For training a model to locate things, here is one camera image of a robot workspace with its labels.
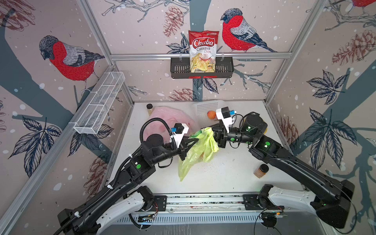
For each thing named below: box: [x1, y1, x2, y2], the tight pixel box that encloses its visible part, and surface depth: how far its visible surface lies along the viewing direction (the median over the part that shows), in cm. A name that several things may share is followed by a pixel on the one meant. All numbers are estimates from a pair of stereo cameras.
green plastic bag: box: [178, 127, 219, 182], surface depth 59 cm
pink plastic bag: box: [141, 105, 199, 142], surface depth 109 cm
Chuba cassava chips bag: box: [188, 29, 220, 73], surface depth 87 cm
